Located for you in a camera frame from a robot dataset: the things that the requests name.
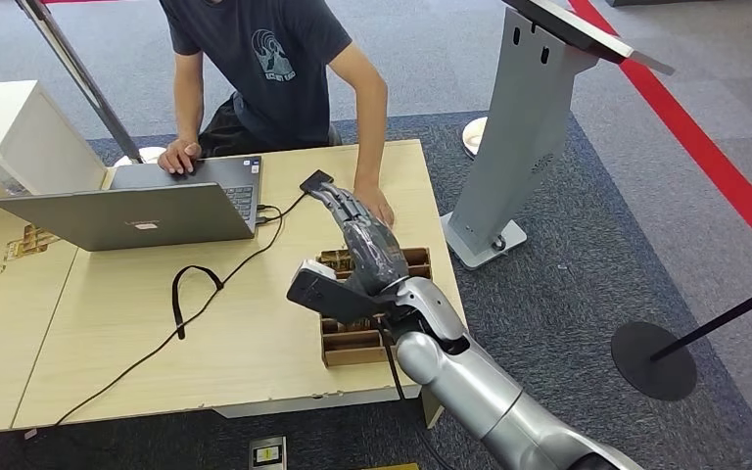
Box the grey laptop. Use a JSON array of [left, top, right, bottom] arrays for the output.
[[0, 155, 264, 253]]

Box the short black cable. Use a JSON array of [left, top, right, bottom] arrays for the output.
[[256, 191, 309, 226]]

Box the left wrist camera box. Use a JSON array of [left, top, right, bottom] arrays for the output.
[[286, 258, 384, 326]]

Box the black strap loop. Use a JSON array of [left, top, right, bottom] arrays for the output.
[[169, 264, 225, 341]]

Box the black stanchion post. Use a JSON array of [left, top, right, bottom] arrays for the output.
[[611, 275, 752, 402]]

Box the grey metal pole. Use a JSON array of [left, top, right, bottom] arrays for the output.
[[16, 0, 144, 164]]

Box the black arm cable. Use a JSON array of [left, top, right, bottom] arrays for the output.
[[375, 316, 455, 470]]

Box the grey floor socket box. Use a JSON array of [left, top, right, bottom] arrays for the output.
[[248, 436, 289, 470]]

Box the white round base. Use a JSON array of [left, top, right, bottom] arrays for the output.
[[460, 117, 490, 158], [113, 145, 167, 167]]

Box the black card reader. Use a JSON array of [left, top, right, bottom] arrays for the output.
[[299, 169, 336, 196]]

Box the person's right hand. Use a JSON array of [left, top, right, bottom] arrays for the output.
[[157, 137, 204, 176]]

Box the person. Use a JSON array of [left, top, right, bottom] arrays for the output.
[[157, 0, 396, 228]]

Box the grey kiosk stand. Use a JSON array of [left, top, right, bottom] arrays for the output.
[[441, 0, 676, 271]]

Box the person's left hand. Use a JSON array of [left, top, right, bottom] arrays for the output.
[[352, 183, 396, 228]]

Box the long black cable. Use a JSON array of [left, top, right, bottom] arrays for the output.
[[54, 205, 285, 428]]

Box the wooden card holder box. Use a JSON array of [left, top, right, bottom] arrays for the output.
[[315, 246, 434, 369]]

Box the white cabinet box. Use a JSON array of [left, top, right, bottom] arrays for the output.
[[0, 80, 109, 196]]

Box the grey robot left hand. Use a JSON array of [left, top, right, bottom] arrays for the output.
[[315, 181, 411, 299]]

